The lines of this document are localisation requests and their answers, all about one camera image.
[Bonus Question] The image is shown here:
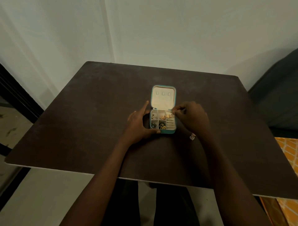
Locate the orange patterned cloth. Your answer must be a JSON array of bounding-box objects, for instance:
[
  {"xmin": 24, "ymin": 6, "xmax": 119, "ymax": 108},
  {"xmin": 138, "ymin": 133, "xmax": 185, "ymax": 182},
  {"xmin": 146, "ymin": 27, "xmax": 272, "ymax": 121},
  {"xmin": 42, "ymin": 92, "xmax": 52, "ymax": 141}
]
[{"xmin": 260, "ymin": 137, "xmax": 298, "ymax": 226}]

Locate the person's leg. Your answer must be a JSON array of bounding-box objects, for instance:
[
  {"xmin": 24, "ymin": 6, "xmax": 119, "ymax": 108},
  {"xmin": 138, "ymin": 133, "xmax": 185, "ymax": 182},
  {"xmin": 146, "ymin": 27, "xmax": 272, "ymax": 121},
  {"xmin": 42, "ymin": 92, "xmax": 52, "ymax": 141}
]
[
  {"xmin": 102, "ymin": 179, "xmax": 140, "ymax": 226},
  {"xmin": 149, "ymin": 183, "xmax": 200, "ymax": 226}
]

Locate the person's right hand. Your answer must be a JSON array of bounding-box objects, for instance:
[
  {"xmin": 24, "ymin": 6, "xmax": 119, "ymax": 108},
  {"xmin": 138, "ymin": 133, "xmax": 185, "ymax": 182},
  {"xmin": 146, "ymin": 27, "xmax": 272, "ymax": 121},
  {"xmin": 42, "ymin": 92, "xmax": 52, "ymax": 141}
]
[{"xmin": 172, "ymin": 101, "xmax": 211, "ymax": 138}]

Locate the person's left hand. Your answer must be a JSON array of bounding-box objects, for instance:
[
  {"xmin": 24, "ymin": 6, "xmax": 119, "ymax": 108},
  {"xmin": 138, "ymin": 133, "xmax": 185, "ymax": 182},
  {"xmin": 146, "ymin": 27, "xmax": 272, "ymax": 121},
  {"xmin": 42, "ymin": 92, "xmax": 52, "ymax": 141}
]
[{"xmin": 127, "ymin": 100, "xmax": 161, "ymax": 146}]

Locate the person's right leg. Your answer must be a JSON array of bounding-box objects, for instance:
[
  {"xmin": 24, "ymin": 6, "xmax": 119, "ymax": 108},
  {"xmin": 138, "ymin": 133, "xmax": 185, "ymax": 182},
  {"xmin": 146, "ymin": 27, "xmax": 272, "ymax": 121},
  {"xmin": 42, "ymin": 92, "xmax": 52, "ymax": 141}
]
[{"xmin": 149, "ymin": 183, "xmax": 200, "ymax": 226}]

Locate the teal jewellery box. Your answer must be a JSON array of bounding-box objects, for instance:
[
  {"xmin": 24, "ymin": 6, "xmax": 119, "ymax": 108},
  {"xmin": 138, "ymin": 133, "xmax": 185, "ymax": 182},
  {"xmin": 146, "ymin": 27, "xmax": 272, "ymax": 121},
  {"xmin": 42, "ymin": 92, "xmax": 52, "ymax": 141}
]
[{"xmin": 149, "ymin": 85, "xmax": 177, "ymax": 135}]

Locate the person's right forearm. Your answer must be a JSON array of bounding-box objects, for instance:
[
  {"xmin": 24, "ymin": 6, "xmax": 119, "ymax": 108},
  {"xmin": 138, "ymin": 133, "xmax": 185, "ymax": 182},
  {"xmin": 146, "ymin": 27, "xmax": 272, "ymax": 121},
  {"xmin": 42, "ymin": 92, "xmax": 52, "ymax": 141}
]
[{"xmin": 198, "ymin": 133, "xmax": 273, "ymax": 226}]

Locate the person's left forearm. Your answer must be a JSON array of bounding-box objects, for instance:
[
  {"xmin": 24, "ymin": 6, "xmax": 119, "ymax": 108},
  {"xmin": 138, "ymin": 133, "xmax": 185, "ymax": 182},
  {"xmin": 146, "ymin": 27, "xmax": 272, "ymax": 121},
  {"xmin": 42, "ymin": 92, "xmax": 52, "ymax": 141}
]
[{"xmin": 59, "ymin": 139, "xmax": 140, "ymax": 226}]

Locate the black door frame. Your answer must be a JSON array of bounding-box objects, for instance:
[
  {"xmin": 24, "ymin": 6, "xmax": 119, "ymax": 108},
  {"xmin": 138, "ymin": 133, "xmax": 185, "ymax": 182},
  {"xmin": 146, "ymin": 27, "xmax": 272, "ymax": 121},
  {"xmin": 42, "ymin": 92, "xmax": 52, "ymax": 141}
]
[{"xmin": 0, "ymin": 63, "xmax": 44, "ymax": 210}]

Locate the person's left leg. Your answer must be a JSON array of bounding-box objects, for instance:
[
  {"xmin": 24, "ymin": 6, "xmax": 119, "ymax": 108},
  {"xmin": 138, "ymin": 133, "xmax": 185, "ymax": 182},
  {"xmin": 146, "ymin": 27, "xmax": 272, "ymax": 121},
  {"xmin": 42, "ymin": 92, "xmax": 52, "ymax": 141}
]
[{"xmin": 102, "ymin": 179, "xmax": 140, "ymax": 226}]

